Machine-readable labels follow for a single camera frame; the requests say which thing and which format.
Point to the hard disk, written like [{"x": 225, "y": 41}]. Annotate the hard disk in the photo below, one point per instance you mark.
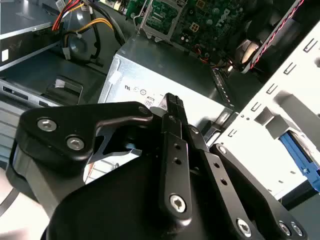
[{"x": 310, "y": 172}]

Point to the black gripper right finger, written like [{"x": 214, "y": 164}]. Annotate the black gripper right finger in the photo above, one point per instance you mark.
[{"x": 237, "y": 190}]

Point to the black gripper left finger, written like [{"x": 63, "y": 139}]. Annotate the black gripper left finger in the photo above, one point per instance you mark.
[{"x": 62, "y": 130}]

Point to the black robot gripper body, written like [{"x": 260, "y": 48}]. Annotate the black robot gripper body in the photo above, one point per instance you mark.
[{"x": 112, "y": 205}]

